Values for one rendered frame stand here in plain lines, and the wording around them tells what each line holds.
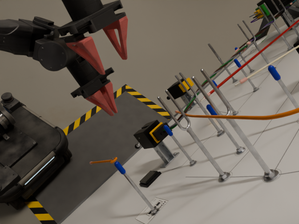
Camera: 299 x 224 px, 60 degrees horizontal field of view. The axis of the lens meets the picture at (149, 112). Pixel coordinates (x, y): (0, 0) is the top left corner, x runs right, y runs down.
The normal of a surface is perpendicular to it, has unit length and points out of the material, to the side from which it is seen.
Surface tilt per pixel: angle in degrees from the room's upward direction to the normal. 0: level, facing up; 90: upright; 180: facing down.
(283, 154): 54
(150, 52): 0
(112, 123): 0
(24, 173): 0
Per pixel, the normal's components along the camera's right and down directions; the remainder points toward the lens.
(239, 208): -0.60, -0.79
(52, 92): 0.00, -0.64
